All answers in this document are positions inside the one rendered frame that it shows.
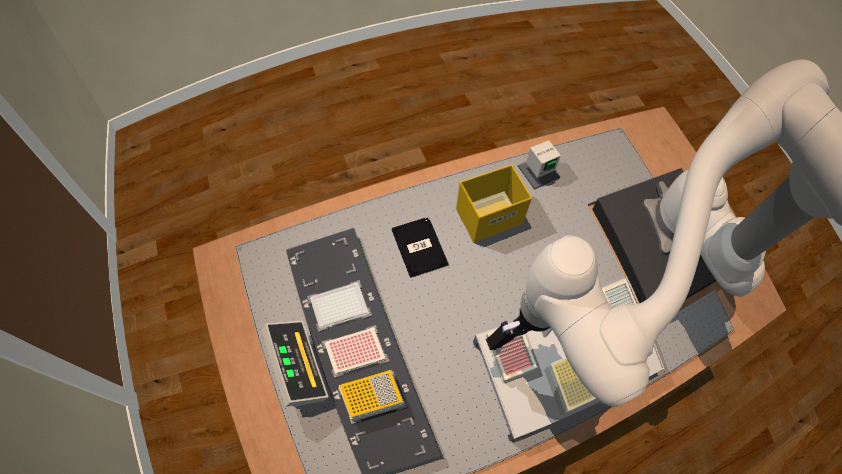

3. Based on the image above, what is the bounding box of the black flat pad with rg label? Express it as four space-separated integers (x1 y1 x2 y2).
392 217 448 277

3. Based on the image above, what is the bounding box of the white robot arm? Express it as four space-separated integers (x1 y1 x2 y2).
520 59 842 407

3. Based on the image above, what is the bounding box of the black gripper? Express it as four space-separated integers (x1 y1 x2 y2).
486 307 552 356

